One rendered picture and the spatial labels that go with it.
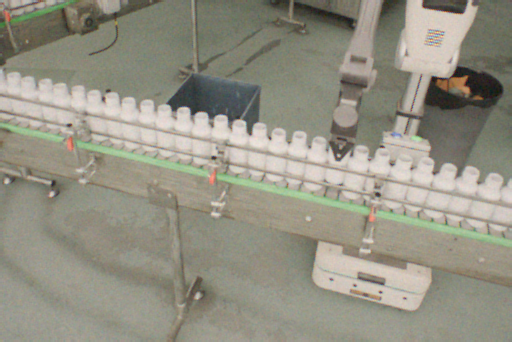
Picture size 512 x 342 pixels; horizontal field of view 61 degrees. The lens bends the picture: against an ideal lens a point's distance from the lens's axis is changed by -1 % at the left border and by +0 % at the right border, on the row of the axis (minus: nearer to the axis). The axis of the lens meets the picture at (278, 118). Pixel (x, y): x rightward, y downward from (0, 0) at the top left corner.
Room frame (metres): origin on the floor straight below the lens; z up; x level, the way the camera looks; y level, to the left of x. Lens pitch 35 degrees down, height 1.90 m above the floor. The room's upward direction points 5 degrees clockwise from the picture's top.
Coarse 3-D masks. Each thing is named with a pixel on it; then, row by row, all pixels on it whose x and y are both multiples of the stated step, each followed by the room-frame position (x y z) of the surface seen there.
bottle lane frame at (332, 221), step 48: (0, 144) 1.12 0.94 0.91; (48, 144) 1.08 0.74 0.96; (96, 144) 1.07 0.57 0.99; (144, 192) 1.02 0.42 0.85; (192, 192) 0.98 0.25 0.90; (240, 192) 0.95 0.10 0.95; (288, 192) 0.92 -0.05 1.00; (336, 240) 0.89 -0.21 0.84; (384, 240) 0.87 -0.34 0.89; (432, 240) 0.84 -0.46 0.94; (480, 240) 0.82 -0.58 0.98
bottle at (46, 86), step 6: (42, 84) 1.13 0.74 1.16; (48, 84) 1.13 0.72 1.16; (42, 90) 1.12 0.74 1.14; (48, 90) 1.13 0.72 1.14; (42, 96) 1.12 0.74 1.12; (48, 96) 1.12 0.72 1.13; (48, 102) 1.11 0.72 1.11; (42, 108) 1.11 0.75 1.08; (48, 108) 1.11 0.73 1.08; (48, 114) 1.11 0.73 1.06; (54, 114) 1.12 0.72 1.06; (54, 120) 1.11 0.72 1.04; (48, 126) 1.11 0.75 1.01; (54, 126) 1.11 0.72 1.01
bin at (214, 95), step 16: (192, 80) 1.64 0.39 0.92; (208, 80) 1.63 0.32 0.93; (224, 80) 1.62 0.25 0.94; (176, 96) 1.48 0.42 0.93; (192, 96) 1.63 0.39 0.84; (208, 96) 1.63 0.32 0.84; (224, 96) 1.62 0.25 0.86; (240, 96) 1.60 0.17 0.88; (256, 96) 1.53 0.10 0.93; (176, 112) 1.34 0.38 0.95; (192, 112) 1.62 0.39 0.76; (208, 112) 1.63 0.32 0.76; (224, 112) 1.62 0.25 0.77; (240, 112) 1.60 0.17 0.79; (256, 112) 1.54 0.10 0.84
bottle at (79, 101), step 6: (72, 90) 1.10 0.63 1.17; (78, 90) 1.13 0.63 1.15; (84, 90) 1.12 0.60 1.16; (78, 96) 1.10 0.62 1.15; (84, 96) 1.11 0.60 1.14; (72, 102) 1.10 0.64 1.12; (78, 102) 1.10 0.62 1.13; (84, 102) 1.10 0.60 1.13; (78, 108) 1.09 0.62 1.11; (84, 108) 1.09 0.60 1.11; (78, 120) 1.09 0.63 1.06; (78, 132) 1.09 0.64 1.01
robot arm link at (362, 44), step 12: (372, 0) 0.99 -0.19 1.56; (360, 12) 0.98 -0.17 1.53; (372, 12) 0.98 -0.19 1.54; (360, 24) 0.97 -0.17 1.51; (372, 24) 0.96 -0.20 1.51; (360, 36) 0.95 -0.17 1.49; (372, 36) 0.95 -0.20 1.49; (348, 48) 0.94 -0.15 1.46; (360, 48) 0.94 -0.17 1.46; (372, 48) 0.94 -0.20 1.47; (348, 60) 0.93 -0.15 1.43; (360, 60) 0.94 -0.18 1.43; (372, 60) 0.92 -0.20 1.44; (348, 72) 0.91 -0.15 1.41; (360, 72) 0.91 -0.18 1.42
